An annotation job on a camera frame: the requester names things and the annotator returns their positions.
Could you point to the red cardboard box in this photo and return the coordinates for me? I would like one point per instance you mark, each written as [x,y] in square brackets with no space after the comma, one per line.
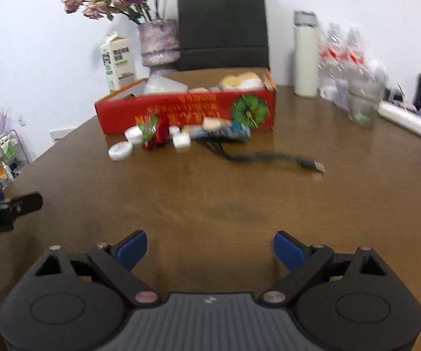
[128,106]

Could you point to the blue patterned pouch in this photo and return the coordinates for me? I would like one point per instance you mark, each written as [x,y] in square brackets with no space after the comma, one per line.
[219,130]

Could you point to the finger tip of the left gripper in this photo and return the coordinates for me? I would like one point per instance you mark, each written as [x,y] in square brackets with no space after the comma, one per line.
[11,209]

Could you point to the white power strip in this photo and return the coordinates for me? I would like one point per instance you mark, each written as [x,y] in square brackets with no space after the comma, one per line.
[400,117]

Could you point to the black paper bag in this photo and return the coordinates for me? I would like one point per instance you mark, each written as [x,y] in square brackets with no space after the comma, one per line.
[222,34]

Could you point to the white round cap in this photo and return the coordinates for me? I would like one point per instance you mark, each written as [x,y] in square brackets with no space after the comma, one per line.
[120,151]

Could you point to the white green milk carton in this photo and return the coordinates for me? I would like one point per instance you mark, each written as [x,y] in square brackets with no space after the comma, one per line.
[118,61]

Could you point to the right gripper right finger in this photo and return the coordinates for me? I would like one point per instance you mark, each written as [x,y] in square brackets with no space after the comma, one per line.
[306,265]

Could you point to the pink ribbed vase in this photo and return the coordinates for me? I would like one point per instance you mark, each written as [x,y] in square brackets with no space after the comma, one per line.
[159,45]

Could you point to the clear glass cup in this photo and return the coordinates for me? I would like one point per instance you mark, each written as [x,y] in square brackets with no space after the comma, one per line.
[364,93]

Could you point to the yellow white plush toy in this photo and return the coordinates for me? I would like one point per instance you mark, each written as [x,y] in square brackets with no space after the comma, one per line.
[245,81]

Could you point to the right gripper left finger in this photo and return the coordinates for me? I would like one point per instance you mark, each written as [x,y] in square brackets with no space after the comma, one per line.
[116,263]

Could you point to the white thermos bottle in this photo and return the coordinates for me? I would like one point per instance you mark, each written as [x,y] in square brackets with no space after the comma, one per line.
[306,53]

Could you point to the small white cube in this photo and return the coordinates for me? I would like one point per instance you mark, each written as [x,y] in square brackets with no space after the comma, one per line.
[181,140]

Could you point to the red gift decoration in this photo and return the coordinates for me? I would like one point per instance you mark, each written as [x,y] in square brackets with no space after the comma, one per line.
[155,132]

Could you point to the plastic water bottle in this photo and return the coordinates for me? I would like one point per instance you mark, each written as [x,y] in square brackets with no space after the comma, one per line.
[332,55]
[355,55]

